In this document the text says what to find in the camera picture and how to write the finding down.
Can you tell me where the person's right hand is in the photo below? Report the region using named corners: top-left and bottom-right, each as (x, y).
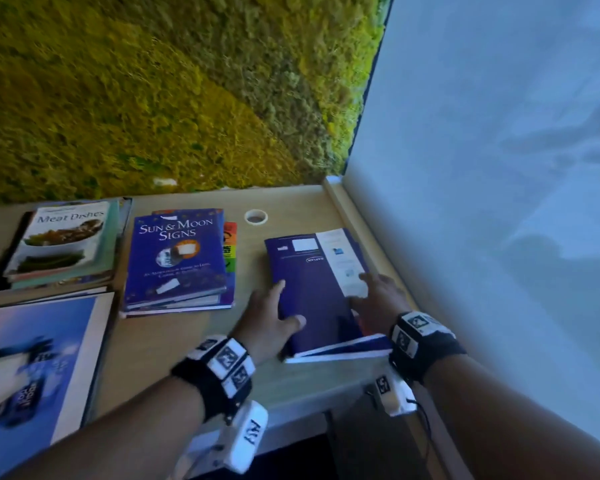
top-left (349, 273), bottom-right (413, 338)

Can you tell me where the person's left hand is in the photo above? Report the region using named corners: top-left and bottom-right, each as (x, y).
top-left (229, 279), bottom-right (307, 365)

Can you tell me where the blue book large white lettering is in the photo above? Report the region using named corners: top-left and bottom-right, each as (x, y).
top-left (119, 209), bottom-right (237, 318)

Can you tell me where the blue book with white band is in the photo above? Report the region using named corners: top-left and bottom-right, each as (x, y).
top-left (265, 228), bottom-right (389, 358)

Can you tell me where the glossy blue book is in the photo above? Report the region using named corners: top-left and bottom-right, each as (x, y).
top-left (123, 208), bottom-right (229, 311)

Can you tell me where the large blue photo folder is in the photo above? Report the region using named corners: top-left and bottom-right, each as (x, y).
top-left (0, 292), bottom-right (116, 480)

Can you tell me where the person's right forearm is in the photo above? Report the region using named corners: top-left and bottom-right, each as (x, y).
top-left (422, 354), bottom-right (600, 480)

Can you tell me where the person's left forearm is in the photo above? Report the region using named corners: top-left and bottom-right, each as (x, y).
top-left (0, 377), bottom-right (206, 480)

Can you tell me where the white cabinet door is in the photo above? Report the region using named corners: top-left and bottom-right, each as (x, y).
top-left (329, 394), bottom-right (451, 480)

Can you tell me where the black marker wristband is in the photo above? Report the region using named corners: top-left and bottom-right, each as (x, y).
top-left (389, 311), bottom-right (467, 385)
top-left (171, 335), bottom-right (257, 423)

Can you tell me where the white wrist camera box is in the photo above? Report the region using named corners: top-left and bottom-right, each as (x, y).
top-left (375, 374), bottom-right (419, 417)
top-left (187, 399), bottom-right (269, 475)

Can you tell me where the black camera cable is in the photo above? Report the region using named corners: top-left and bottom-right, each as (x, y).
top-left (415, 399), bottom-right (433, 461)

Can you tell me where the green moss wall panel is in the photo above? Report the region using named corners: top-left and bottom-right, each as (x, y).
top-left (0, 0), bottom-right (393, 205)

